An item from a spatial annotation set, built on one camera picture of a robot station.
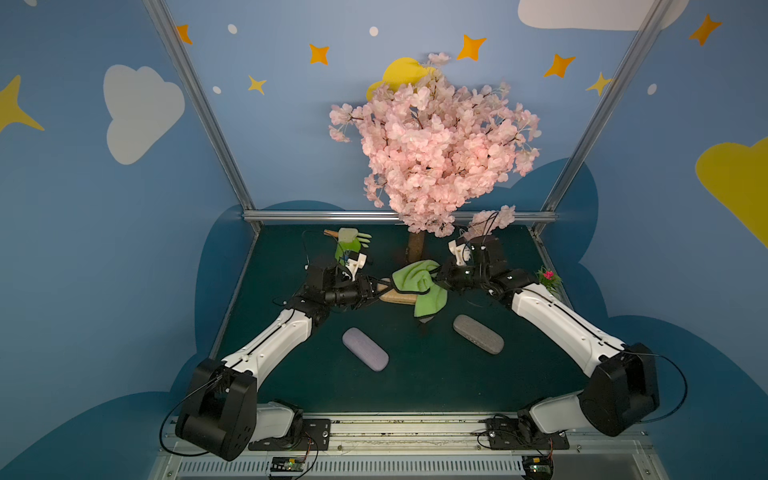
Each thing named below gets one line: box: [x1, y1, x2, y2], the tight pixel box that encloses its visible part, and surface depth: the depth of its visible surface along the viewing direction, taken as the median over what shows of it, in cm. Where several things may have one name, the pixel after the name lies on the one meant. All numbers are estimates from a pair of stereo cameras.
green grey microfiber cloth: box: [392, 260, 448, 317], surface depth 78 cm
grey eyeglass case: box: [453, 314, 505, 355], surface depth 92 cm
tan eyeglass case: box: [377, 278, 418, 305], surface depth 77 cm
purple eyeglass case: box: [342, 327, 389, 372], surface depth 88 cm
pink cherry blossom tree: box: [329, 53, 541, 262], surface depth 70 cm
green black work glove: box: [335, 227, 372, 266], surface depth 120 cm
